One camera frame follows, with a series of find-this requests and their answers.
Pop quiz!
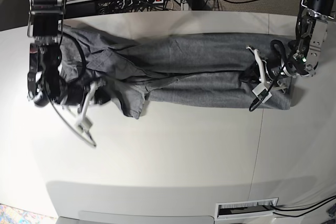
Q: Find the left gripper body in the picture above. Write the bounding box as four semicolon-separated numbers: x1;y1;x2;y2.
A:
262;59;286;82

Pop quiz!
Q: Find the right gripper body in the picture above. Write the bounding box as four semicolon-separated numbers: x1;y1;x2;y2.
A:
57;84;87;106

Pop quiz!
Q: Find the grey T-shirt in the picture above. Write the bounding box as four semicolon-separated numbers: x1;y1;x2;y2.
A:
61;27;289;119

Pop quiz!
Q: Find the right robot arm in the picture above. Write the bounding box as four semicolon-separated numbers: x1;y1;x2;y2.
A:
27;0;85;108

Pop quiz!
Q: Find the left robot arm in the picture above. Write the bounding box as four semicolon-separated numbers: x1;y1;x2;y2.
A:
263;0;335;83

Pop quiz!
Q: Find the black power strip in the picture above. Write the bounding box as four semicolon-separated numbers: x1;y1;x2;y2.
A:
123;0;164;6

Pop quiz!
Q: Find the white cable grommet tray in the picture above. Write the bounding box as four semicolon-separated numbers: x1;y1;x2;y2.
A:
214;198;279;221

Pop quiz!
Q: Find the black cable pair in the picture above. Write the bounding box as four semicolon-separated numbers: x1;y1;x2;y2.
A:
270;195;336;218

